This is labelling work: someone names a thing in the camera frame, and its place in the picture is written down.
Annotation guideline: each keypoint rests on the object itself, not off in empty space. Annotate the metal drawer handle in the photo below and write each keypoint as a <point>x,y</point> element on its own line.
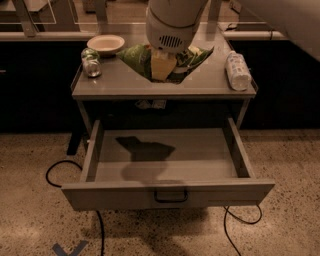
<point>170,197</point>

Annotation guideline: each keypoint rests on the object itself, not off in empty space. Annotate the grey open drawer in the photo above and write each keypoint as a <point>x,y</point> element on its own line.
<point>123,168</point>

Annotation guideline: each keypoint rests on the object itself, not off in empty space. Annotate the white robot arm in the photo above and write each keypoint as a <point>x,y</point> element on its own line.
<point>172,24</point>

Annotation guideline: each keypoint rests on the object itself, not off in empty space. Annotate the cream ceramic bowl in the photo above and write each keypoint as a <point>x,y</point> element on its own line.
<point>106,45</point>

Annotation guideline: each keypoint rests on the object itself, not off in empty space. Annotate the green jalapeno chip bag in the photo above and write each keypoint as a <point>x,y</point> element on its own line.
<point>138,58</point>

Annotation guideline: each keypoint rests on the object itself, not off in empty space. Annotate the grey metal table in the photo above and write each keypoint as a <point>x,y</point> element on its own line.
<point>207,82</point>

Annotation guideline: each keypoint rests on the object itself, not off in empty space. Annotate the green soda can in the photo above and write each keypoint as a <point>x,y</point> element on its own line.
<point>91,62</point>

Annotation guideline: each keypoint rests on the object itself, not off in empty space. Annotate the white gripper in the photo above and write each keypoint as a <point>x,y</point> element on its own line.
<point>168,35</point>

